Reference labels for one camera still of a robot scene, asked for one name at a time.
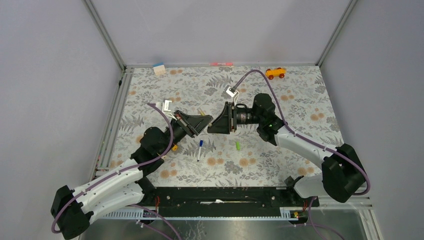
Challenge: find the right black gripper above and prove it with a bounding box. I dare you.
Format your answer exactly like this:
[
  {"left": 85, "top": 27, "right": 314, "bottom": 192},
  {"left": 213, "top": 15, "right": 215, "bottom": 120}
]
[{"left": 207, "top": 101, "right": 263, "bottom": 135}]

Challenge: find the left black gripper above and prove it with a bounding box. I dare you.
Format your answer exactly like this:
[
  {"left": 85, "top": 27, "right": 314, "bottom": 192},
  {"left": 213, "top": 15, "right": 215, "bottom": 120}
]
[{"left": 159, "top": 110, "right": 213, "bottom": 156}]

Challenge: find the white pen with blue tip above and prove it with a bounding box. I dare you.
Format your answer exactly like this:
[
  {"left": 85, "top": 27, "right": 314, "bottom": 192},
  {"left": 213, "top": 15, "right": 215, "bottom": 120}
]
[{"left": 196, "top": 144, "right": 203, "bottom": 162}]

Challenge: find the pink marker pen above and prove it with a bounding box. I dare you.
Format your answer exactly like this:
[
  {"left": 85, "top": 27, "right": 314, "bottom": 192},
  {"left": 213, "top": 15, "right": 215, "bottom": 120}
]
[{"left": 209, "top": 62, "right": 234, "bottom": 67}]

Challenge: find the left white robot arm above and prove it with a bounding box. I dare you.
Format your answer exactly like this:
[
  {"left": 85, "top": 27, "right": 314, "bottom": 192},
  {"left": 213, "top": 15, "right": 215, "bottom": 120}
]
[{"left": 50, "top": 110, "right": 213, "bottom": 240}]

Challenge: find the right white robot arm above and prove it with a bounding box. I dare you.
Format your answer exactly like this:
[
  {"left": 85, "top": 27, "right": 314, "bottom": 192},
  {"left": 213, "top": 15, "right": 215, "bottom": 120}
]
[{"left": 207, "top": 93, "right": 369, "bottom": 206}]

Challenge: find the white block with blue top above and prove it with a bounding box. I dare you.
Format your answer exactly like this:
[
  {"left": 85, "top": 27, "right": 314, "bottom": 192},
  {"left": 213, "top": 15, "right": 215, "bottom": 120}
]
[{"left": 152, "top": 62, "right": 167, "bottom": 76}]

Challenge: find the orange toy car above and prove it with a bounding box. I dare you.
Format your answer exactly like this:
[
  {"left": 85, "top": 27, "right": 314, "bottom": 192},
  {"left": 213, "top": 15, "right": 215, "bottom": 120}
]
[{"left": 265, "top": 67, "right": 287, "bottom": 80}]

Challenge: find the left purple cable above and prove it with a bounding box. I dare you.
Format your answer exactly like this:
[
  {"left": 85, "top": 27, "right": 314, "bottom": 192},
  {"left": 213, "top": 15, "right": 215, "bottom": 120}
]
[{"left": 51, "top": 102, "right": 175, "bottom": 234}]

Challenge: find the purple cable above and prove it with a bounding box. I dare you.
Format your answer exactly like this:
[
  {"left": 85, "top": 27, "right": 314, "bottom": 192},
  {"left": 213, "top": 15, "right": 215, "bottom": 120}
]
[
  {"left": 231, "top": 69, "right": 372, "bottom": 196},
  {"left": 51, "top": 102, "right": 175, "bottom": 234}
]

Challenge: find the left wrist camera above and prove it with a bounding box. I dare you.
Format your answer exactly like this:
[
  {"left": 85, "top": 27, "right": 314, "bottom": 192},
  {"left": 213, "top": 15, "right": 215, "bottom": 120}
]
[{"left": 162, "top": 99, "right": 176, "bottom": 119}]

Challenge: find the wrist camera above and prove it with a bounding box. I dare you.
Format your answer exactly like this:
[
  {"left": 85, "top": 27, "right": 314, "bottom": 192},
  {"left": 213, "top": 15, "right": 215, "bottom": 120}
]
[
  {"left": 162, "top": 99, "right": 176, "bottom": 119},
  {"left": 225, "top": 86, "right": 240, "bottom": 105}
]

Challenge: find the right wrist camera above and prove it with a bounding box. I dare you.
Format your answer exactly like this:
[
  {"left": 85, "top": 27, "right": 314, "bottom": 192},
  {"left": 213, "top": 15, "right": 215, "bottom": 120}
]
[{"left": 225, "top": 86, "right": 240, "bottom": 105}]

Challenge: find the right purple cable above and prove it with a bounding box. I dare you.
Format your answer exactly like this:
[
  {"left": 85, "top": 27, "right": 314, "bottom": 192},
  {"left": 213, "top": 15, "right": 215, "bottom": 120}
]
[{"left": 231, "top": 69, "right": 372, "bottom": 196}]

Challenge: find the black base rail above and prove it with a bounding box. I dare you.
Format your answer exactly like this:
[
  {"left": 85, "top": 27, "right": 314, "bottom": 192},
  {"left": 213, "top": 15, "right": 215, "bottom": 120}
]
[{"left": 124, "top": 186, "right": 321, "bottom": 219}]

